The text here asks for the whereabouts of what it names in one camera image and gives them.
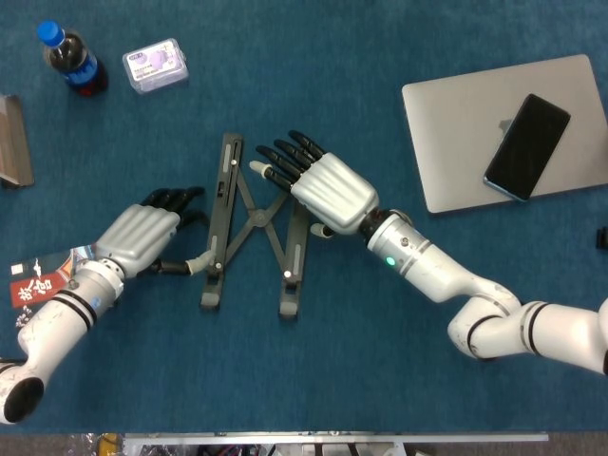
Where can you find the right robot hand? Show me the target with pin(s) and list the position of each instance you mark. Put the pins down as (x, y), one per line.
(332, 190)

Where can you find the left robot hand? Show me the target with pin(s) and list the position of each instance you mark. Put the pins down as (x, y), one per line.
(135, 233)

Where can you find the black folding laptop stand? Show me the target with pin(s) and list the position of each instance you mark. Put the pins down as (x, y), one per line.
(260, 217)

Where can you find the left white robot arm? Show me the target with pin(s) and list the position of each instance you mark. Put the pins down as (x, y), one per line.
(52, 323)

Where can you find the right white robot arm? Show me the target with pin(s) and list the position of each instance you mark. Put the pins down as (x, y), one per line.
(427, 266)

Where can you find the silver closed laptop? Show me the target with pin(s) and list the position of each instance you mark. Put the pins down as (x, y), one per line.
(451, 142)

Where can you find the book with red Chinese title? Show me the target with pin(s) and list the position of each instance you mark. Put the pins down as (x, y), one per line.
(38, 280)

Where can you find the tan box at edge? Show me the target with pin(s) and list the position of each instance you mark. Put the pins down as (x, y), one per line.
(14, 142)

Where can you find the clear plastic box purple label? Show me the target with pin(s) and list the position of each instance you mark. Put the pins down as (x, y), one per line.
(154, 66)

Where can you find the cola bottle with blue cap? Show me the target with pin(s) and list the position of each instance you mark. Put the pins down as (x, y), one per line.
(76, 66)

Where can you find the teal table cloth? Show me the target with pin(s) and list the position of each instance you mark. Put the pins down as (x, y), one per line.
(285, 380)

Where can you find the black smartphone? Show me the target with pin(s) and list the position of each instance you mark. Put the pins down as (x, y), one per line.
(525, 147)

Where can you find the yellow object under table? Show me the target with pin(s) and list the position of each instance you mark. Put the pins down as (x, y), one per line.
(107, 444)

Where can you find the crinkled clear plastic wrap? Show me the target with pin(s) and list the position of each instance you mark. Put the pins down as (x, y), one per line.
(83, 444)

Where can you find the small black block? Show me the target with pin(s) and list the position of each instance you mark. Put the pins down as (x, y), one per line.
(603, 237)

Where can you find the aluminium table frame rail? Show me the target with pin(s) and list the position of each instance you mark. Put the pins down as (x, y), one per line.
(332, 437)

